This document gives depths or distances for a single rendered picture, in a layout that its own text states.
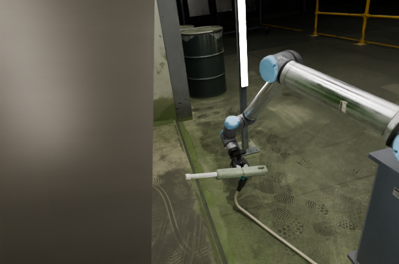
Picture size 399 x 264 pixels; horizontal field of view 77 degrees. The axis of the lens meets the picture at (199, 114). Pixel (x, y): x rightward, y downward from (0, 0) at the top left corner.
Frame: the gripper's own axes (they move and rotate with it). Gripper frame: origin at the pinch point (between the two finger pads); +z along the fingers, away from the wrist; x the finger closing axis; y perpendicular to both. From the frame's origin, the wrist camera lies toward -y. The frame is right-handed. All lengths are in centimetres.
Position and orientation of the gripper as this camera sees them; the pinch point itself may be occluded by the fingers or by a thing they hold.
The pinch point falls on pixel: (246, 175)
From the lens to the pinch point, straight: 152.7
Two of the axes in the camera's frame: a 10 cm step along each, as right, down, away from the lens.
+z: 2.4, 6.7, -7.1
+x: -9.6, 0.3, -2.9
